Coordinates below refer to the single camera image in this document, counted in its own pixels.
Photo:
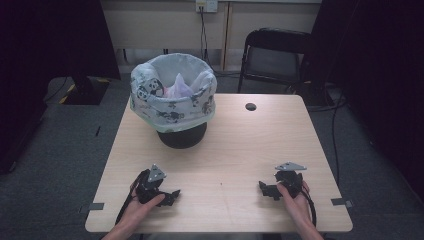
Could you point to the white wall socket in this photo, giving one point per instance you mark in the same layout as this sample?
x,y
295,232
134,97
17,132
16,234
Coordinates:
x,y
206,5

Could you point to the black stand base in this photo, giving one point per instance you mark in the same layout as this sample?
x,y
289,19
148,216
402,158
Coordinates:
x,y
85,91

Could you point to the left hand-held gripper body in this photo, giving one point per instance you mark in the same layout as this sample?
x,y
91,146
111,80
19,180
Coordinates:
x,y
146,191

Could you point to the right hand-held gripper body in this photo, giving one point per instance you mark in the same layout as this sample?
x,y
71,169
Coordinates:
x,y
290,181

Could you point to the small black floor tape mark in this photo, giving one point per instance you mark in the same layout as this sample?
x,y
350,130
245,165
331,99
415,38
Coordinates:
x,y
98,131

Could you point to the person's left hand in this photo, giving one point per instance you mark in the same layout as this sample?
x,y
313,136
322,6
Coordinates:
x,y
138,210

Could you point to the grey tape strip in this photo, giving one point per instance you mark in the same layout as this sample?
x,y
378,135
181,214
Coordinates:
x,y
341,202
93,206

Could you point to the crumpled pale pink plastic bag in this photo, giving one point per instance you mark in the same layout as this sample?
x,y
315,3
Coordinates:
x,y
179,87

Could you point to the white panda print bin liner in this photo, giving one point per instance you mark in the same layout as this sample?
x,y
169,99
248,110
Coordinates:
x,y
173,110

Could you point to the black round trash bin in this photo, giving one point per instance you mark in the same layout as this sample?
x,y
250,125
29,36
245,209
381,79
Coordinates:
x,y
182,136

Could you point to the black curtain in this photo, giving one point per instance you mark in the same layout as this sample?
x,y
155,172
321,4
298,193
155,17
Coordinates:
x,y
383,66
50,40

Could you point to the black folding chair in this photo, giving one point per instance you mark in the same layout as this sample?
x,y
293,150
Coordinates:
x,y
273,56

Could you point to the person's right hand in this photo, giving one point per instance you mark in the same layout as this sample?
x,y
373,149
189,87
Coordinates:
x,y
296,208

